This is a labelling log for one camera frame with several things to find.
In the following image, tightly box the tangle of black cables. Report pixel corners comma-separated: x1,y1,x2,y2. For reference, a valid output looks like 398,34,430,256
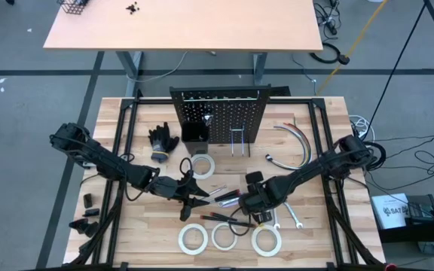
363,133,434,193

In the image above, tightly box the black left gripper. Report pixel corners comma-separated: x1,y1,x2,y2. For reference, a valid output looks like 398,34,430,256
149,171,211,222

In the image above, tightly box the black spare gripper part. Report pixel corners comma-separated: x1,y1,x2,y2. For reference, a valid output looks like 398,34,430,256
68,218,101,239

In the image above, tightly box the white masking tape roll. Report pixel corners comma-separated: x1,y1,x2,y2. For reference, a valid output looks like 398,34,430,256
211,221,239,252
187,153,217,181
178,224,209,257
251,224,283,258

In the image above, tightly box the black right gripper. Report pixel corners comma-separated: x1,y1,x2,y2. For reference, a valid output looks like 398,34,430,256
239,171,289,224

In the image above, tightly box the black equipment shelf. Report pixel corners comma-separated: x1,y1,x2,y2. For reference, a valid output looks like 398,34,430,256
374,193,434,260

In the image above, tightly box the black grey work glove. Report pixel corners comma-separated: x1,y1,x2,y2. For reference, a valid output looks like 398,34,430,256
148,121,181,164

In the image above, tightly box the black wire basket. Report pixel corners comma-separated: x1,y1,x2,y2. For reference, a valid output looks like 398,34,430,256
57,0,90,16

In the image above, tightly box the black perforated pegboard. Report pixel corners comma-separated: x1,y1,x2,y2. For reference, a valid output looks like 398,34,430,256
169,84,272,158

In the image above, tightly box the metal double prong hook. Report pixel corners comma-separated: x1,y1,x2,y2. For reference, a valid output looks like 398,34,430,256
228,126,246,158

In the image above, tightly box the coiled black cable with plug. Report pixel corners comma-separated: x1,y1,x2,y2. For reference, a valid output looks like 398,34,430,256
309,41,351,66

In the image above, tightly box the black power strip with cables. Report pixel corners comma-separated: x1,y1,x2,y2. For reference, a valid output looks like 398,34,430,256
313,0,343,41

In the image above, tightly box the thin black strut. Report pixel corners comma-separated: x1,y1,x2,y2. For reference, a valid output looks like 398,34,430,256
367,0,429,142

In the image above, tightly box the coloured wire bundle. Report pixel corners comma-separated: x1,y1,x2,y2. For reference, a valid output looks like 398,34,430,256
264,122,313,172

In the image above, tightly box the white printed box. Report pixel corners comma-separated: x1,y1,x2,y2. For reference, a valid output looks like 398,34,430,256
370,192,411,231

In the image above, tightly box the black flat base plate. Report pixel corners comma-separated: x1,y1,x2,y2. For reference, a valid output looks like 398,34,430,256
269,85,292,97

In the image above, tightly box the light wooden side table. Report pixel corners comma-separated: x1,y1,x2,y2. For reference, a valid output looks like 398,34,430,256
42,0,325,97

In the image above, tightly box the white cable bundle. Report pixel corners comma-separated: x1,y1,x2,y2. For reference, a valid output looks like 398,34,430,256
348,114,373,140

